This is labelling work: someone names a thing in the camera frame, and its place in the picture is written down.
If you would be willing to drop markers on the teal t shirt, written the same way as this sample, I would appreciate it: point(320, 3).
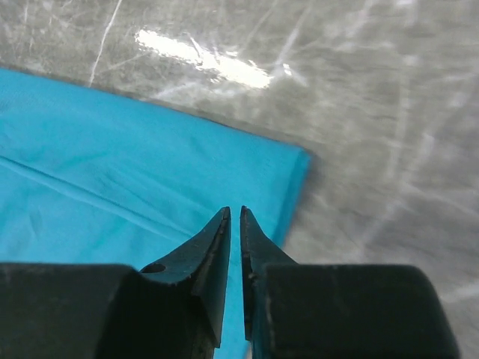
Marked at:
point(92, 177)

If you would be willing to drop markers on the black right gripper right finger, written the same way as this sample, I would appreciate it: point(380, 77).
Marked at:
point(294, 310)

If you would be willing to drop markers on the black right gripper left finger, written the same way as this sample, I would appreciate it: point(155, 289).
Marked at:
point(172, 308)

